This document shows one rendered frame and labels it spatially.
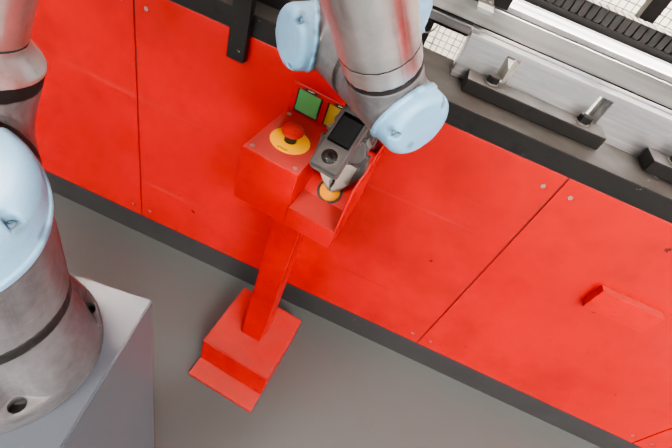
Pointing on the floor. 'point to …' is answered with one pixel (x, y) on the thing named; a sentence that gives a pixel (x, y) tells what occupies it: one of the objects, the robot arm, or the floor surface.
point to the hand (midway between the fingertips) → (330, 188)
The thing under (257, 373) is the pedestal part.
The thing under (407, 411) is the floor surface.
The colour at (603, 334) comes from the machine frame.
